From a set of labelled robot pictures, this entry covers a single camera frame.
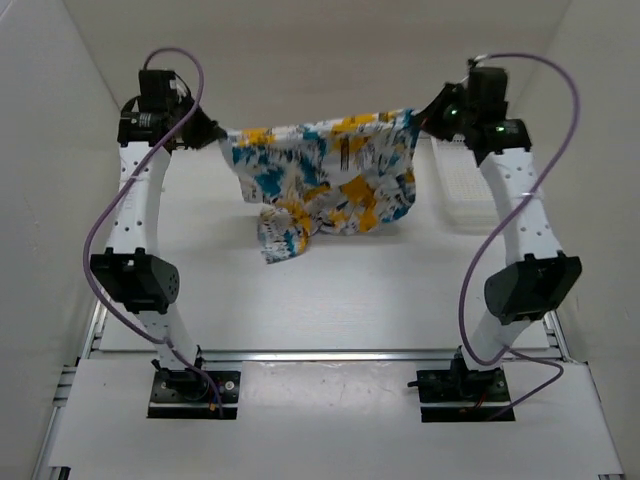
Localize white yellow teal printed shorts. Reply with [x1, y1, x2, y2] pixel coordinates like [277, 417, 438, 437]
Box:
[219, 109, 419, 264]

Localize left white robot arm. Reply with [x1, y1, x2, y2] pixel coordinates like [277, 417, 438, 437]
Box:
[88, 68, 226, 400]

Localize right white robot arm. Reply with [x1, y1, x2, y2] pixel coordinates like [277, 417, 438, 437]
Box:
[413, 64, 582, 400]

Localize white perforated plastic basket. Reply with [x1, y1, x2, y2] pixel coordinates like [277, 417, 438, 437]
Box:
[431, 138, 499, 233]

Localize aluminium frame rail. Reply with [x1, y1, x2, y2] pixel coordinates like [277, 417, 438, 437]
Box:
[29, 299, 626, 480]

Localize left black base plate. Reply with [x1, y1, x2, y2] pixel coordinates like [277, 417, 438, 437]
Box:
[147, 360, 241, 420]

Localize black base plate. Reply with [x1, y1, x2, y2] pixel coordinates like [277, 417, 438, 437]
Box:
[407, 369, 516, 423]
[147, 360, 241, 420]

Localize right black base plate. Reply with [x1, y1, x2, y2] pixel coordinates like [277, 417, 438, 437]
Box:
[407, 369, 516, 423]

